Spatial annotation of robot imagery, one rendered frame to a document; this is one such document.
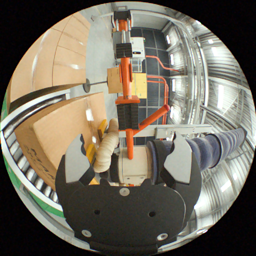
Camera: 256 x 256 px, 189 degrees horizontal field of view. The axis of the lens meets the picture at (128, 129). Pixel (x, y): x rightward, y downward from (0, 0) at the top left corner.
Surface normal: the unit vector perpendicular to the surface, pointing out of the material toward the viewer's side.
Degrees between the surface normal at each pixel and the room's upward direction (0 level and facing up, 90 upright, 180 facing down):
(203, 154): 110
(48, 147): 0
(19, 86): 0
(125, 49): 90
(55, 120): 0
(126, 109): 90
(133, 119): 90
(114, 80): 90
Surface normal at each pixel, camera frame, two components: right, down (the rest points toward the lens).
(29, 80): 1.00, -0.04
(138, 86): -0.01, 0.48
